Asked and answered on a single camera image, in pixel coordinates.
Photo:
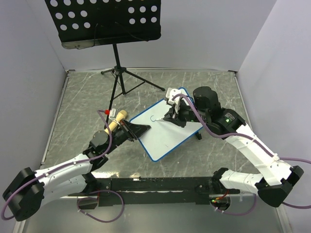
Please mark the wooden microphone toy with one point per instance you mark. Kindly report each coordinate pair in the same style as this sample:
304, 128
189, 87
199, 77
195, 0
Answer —
122, 114

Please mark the blue framed whiteboard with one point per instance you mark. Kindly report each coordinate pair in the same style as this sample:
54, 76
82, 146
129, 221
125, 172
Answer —
163, 137

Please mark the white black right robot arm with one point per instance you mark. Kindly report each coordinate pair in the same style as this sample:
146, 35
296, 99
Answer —
275, 178

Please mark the black music stand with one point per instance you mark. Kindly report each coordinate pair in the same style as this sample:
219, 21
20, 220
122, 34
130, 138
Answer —
83, 24

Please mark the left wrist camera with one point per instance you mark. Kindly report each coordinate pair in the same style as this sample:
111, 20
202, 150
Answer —
111, 113

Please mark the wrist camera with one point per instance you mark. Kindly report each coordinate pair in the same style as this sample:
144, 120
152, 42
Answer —
111, 113
173, 99

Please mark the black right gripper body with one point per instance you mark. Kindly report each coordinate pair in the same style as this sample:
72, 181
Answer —
186, 112

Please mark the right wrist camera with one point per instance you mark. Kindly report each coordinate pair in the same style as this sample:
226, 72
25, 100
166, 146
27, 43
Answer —
173, 99

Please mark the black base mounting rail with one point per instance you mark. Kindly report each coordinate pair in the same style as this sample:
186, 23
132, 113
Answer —
196, 190

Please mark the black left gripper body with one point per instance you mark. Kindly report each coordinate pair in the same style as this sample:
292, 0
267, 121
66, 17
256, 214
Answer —
120, 135

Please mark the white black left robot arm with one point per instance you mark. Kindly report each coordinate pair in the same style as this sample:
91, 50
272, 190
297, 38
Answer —
30, 190

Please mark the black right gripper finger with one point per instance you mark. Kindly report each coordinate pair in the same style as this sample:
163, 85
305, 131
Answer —
170, 115
176, 122

